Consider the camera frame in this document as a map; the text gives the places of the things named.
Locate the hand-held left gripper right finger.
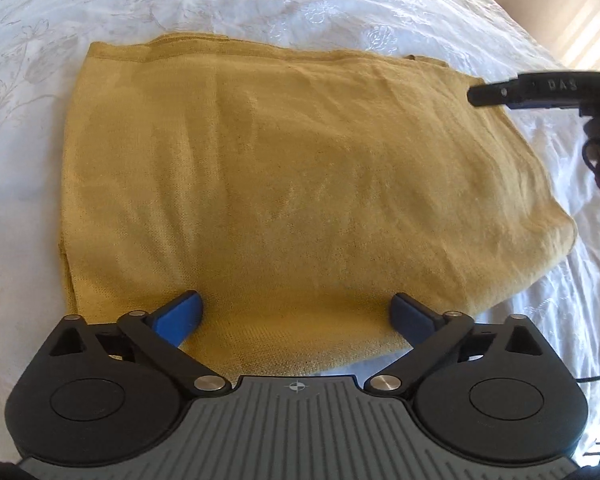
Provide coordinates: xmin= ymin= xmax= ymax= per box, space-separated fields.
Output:
xmin=362 ymin=292 xmax=547 ymax=397

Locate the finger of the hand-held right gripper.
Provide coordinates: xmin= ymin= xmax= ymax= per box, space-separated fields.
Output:
xmin=467 ymin=76 xmax=521 ymax=108

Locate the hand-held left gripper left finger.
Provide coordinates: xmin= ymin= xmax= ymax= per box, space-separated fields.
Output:
xmin=47 ymin=289 xmax=232 ymax=399

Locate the yellow knit sweater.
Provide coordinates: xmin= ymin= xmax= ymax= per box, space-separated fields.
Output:
xmin=59 ymin=32 xmax=578 ymax=376

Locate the white embroidered bedspread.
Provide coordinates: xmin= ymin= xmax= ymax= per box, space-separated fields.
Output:
xmin=0 ymin=0 xmax=600 ymax=461

